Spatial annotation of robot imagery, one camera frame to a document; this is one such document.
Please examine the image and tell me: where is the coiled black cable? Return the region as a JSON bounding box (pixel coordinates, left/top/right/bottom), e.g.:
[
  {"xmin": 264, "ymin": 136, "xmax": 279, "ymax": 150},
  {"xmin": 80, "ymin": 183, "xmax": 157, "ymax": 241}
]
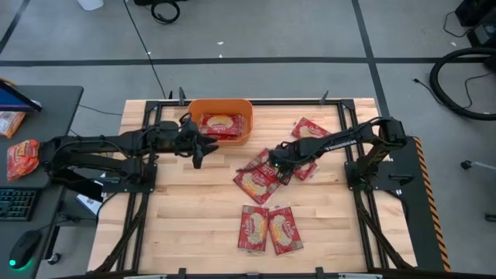
[{"xmin": 150, "ymin": 0, "xmax": 181, "ymax": 26}]

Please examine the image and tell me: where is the clear orange snack packet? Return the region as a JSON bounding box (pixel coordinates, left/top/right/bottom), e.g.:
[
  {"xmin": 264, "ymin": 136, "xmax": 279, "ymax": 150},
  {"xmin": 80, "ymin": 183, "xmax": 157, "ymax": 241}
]
[{"xmin": 0, "ymin": 111, "xmax": 27, "ymax": 140}]

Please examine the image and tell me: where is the grey leg with caster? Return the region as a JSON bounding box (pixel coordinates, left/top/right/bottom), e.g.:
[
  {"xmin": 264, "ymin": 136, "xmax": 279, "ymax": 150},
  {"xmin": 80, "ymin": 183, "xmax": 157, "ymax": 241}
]
[{"xmin": 460, "ymin": 160, "xmax": 496, "ymax": 172}]

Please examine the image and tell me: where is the black computer mouse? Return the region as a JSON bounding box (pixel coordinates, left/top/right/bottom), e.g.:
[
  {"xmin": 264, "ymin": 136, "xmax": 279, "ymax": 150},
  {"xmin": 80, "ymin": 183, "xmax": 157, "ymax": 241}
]
[{"xmin": 8, "ymin": 229, "xmax": 43, "ymax": 270}]

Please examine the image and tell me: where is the orange plastic basket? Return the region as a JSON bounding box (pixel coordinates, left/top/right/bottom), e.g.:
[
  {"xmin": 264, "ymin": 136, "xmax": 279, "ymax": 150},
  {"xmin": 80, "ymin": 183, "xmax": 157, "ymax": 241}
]
[{"xmin": 187, "ymin": 98, "xmax": 254, "ymax": 147}]

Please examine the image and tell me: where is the black platform with hazard stripe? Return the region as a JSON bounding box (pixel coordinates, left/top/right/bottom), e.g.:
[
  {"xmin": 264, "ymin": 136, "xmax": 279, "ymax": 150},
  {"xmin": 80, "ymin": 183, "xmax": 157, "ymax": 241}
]
[{"xmin": 387, "ymin": 135, "xmax": 453, "ymax": 273}]

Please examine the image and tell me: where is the thin black cable with plug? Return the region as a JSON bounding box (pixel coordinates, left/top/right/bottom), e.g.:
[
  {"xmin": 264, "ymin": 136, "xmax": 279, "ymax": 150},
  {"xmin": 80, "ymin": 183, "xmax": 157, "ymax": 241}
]
[{"xmin": 412, "ymin": 77, "xmax": 445, "ymax": 105}]

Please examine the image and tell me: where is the black metal table frame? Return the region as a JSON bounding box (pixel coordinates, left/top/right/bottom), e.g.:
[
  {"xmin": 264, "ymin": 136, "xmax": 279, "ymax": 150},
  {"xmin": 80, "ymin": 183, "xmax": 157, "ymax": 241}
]
[{"xmin": 92, "ymin": 98, "xmax": 415, "ymax": 279}]

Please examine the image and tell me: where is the white container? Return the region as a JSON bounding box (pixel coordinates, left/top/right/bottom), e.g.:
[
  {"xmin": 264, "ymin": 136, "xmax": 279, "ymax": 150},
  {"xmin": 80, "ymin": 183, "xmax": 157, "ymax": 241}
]
[{"xmin": 76, "ymin": 0, "xmax": 105, "ymax": 12}]

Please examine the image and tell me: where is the thin black floor cable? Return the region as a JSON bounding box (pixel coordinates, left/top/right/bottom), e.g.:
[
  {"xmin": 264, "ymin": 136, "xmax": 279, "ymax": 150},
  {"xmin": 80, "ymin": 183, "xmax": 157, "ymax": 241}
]
[{"xmin": 79, "ymin": 104, "xmax": 123, "ymax": 117}]

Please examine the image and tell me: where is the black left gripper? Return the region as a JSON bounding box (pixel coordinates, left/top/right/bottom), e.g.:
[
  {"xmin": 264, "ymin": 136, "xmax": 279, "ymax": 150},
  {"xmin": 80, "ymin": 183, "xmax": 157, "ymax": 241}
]
[{"xmin": 153, "ymin": 118, "xmax": 219, "ymax": 170}]

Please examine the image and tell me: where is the dark grey desk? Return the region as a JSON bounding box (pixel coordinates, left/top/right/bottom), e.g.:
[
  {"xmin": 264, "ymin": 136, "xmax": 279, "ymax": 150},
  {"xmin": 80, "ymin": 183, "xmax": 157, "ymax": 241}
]
[{"xmin": 0, "ymin": 84, "xmax": 84, "ymax": 279}]

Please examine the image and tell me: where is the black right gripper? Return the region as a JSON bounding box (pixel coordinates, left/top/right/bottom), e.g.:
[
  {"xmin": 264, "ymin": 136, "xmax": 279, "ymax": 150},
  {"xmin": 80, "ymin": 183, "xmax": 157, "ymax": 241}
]
[{"xmin": 236, "ymin": 139, "xmax": 311, "ymax": 186}]

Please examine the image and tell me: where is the black equipment case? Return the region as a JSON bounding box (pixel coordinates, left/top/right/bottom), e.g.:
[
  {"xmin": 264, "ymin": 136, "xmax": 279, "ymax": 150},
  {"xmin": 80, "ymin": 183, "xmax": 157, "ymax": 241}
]
[{"xmin": 453, "ymin": 0, "xmax": 496, "ymax": 50}]

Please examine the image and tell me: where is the white booklet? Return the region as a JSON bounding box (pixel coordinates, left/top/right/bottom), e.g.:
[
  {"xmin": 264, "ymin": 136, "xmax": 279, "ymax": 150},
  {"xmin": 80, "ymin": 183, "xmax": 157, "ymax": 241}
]
[{"xmin": 75, "ymin": 193, "xmax": 102, "ymax": 216}]

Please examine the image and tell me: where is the backlit black keyboard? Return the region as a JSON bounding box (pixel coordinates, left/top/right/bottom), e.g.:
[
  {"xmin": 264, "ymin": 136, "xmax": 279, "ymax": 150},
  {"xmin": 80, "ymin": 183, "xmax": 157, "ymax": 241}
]
[{"xmin": 0, "ymin": 188, "xmax": 39, "ymax": 222}]

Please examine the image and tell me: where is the red popcorn bag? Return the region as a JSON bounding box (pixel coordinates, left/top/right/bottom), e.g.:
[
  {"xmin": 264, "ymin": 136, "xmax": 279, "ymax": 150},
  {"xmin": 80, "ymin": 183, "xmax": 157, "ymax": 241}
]
[
  {"xmin": 267, "ymin": 205, "xmax": 305, "ymax": 257},
  {"xmin": 201, "ymin": 133, "xmax": 241, "ymax": 141},
  {"xmin": 291, "ymin": 117, "xmax": 332, "ymax": 140},
  {"xmin": 232, "ymin": 167, "xmax": 282, "ymax": 205},
  {"xmin": 247, "ymin": 147, "xmax": 280, "ymax": 179},
  {"xmin": 198, "ymin": 112, "xmax": 245, "ymax": 136},
  {"xmin": 236, "ymin": 204, "xmax": 270, "ymax": 253},
  {"xmin": 292, "ymin": 160, "xmax": 319, "ymax": 182}
]

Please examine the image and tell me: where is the thick black hose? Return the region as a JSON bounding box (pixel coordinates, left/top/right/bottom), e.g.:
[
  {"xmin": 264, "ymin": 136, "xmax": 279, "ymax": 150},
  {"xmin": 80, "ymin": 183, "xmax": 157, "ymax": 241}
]
[{"xmin": 429, "ymin": 46, "xmax": 496, "ymax": 122}]

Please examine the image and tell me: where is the laptop with blue screen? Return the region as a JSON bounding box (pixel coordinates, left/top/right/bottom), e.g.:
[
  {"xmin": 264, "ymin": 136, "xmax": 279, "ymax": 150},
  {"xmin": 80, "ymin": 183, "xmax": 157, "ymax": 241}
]
[{"xmin": 0, "ymin": 79, "xmax": 43, "ymax": 113}]

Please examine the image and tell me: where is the long black floor cable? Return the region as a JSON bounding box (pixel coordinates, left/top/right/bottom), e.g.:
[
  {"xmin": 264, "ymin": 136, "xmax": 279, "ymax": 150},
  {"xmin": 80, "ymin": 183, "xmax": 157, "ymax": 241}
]
[{"xmin": 122, "ymin": 0, "xmax": 167, "ymax": 100}]

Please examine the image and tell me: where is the orange-red snack bag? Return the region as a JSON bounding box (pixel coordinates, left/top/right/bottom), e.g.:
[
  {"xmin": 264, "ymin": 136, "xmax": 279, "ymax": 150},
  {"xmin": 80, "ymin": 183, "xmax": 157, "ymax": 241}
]
[{"xmin": 6, "ymin": 139, "xmax": 41, "ymax": 183}]

